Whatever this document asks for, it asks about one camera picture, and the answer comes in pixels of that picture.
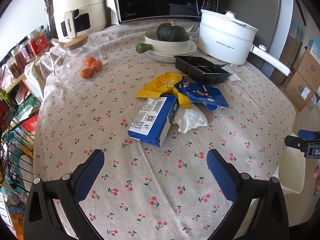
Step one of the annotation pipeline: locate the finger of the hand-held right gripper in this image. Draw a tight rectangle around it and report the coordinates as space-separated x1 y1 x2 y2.
299 129 320 140
285 135 313 154

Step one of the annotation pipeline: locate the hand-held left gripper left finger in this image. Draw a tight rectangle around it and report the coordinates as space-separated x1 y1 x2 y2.
23 149 105 240

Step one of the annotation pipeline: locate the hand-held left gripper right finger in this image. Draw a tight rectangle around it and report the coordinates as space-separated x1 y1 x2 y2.
206 149 290 240

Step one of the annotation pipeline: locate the white stool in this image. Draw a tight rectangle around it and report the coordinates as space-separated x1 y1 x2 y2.
277 146 306 195

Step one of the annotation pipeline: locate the white tissue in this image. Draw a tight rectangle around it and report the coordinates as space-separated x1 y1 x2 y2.
172 104 208 133

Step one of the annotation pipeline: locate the blue snack packet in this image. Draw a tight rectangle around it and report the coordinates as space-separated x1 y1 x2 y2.
174 81 230 111

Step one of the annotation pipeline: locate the blue and white carton box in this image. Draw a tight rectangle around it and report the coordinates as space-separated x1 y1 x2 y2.
128 95 178 147

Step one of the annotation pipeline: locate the black plastic tray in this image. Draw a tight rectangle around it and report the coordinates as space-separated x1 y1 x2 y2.
174 56 232 85

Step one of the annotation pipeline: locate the yellow snack wrapper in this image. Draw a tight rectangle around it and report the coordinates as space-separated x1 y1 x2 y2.
134 72 192 110

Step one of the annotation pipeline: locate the person's right hand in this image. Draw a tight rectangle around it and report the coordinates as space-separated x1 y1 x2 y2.
313 166 320 195

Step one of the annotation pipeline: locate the light blue printed box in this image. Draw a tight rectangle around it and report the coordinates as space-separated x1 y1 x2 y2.
306 36 320 63

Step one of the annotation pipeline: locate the white paper scrap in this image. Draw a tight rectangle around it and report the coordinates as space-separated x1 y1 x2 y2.
226 66 242 82

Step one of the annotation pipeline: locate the glass jar with cork lid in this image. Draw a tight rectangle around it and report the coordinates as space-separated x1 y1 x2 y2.
49 35 103 81

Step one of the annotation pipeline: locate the white electric cooking pot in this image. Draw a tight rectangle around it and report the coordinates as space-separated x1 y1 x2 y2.
197 9 292 75

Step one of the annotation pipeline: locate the grey refrigerator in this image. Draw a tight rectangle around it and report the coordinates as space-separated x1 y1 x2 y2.
217 0 307 78

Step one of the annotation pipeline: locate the red label glass jar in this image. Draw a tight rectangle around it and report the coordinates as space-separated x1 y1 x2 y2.
27 26 52 57

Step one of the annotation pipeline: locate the dark green pumpkin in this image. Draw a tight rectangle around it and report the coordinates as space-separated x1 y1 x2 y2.
156 21 187 42

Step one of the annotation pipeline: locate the glass vase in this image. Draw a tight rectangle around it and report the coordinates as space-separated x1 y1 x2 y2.
45 4 59 39

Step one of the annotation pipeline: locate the white air fryer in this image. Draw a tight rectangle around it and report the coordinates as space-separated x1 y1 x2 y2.
52 0 107 40

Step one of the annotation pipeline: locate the black wire rack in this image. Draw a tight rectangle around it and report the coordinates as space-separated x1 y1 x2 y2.
0 62 38 230

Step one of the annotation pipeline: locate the white pan with green handle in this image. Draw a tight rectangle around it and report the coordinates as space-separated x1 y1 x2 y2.
135 29 192 55

